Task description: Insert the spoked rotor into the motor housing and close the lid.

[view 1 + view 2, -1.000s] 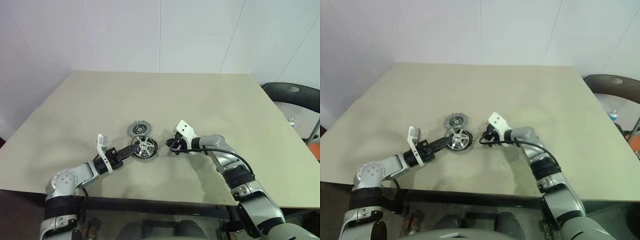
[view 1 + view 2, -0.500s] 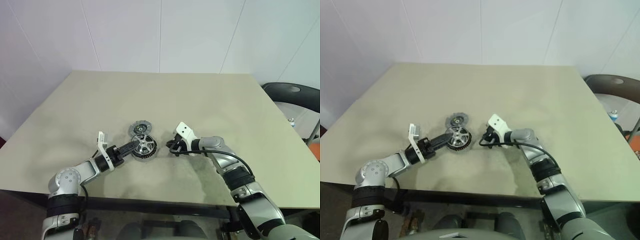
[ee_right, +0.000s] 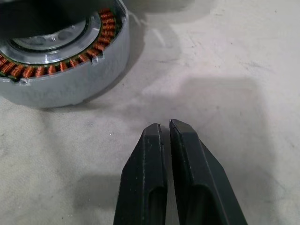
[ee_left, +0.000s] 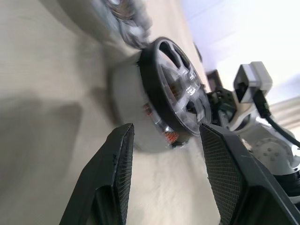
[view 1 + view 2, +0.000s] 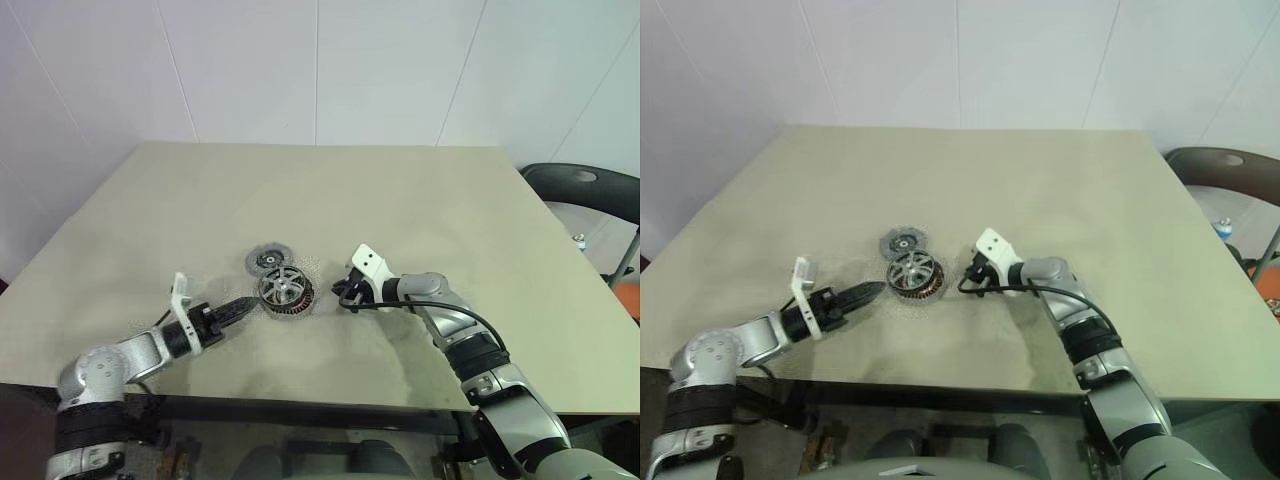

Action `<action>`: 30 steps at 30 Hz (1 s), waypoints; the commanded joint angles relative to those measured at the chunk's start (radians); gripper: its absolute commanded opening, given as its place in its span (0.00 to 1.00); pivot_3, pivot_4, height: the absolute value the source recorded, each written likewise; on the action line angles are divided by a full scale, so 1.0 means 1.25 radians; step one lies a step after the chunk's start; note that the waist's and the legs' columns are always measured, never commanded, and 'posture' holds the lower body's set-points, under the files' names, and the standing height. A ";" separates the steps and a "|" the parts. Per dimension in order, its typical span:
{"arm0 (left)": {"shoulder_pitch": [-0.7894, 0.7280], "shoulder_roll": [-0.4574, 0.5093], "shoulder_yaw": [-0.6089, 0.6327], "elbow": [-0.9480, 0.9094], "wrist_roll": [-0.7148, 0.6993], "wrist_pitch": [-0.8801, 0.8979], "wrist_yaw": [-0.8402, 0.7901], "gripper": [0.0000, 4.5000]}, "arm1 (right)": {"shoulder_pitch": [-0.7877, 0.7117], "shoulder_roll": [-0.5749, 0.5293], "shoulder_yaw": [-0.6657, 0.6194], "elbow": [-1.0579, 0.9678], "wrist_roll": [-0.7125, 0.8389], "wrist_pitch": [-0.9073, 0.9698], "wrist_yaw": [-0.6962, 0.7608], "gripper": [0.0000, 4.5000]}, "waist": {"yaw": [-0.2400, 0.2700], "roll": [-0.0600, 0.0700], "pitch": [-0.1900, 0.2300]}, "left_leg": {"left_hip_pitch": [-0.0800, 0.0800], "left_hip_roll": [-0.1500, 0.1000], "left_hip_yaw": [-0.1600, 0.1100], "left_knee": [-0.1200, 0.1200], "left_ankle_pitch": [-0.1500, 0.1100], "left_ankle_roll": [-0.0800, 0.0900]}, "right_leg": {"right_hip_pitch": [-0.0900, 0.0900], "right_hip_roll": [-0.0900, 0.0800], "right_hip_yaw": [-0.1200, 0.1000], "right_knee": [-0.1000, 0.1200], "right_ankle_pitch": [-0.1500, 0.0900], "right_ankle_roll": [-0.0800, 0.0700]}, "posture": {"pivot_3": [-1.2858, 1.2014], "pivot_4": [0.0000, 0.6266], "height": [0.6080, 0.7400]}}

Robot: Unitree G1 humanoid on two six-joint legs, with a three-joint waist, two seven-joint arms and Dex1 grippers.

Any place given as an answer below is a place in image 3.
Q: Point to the grey stator housing copper coils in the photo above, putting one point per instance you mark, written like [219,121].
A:
[70,86]

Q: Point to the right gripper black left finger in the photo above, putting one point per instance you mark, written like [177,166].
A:
[143,178]

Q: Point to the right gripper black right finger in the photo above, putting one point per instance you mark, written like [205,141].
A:
[201,182]

